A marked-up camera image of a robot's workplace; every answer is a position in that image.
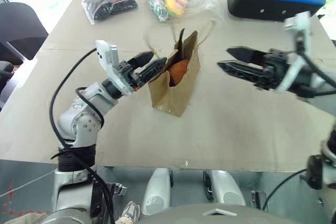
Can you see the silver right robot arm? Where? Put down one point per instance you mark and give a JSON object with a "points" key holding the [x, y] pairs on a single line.
{"points": [[304, 89]]}

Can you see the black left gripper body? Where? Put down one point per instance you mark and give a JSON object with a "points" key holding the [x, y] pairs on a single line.
{"points": [[129, 73]]}

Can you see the brown cardboard sheet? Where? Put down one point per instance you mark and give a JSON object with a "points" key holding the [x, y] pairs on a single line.
{"points": [[210, 134]]}

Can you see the silver right robot leg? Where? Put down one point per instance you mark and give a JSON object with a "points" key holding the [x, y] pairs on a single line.
{"points": [[225, 187]]}

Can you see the clear plastic bag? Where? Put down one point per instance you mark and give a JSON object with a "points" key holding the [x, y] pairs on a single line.
{"points": [[202, 1]]}

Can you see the grey robot torso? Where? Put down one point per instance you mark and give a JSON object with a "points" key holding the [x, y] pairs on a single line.
{"points": [[223, 214]]}

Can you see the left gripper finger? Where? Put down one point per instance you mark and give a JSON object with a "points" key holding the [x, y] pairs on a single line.
{"points": [[141, 57], [153, 68]]}

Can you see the silver left robot leg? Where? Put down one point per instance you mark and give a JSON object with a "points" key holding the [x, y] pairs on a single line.
{"points": [[157, 190]]}

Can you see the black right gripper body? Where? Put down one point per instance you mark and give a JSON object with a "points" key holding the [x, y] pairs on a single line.
{"points": [[275, 66]]}

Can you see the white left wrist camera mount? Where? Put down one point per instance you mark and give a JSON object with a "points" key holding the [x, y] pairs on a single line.
{"points": [[109, 56]]}

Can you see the silver robot leg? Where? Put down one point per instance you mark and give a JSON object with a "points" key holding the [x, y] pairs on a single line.
{"points": [[157, 190], [225, 187]]}

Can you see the black item in plastic bag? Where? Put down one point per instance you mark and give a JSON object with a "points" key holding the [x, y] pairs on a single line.
{"points": [[110, 5]]}

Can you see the metal table clamp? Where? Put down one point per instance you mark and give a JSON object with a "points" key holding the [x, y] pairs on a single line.
{"points": [[119, 188], [258, 199]]}

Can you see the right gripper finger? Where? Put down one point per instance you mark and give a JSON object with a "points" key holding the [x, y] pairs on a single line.
{"points": [[244, 70], [246, 54]]}

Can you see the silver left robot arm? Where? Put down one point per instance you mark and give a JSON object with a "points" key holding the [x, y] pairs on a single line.
{"points": [[86, 127]]}

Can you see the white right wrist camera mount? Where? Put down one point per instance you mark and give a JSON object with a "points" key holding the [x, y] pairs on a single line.
{"points": [[302, 24]]}

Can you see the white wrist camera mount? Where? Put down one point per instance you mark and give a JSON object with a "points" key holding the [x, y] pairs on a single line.
{"points": [[109, 56], [302, 24]]}

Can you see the black office chair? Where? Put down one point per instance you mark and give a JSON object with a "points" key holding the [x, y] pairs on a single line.
{"points": [[21, 30]]}

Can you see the brown paper bag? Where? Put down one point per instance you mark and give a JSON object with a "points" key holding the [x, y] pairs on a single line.
{"points": [[173, 98]]}

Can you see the grey sneaker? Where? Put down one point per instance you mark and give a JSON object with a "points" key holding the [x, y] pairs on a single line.
{"points": [[131, 212]]}

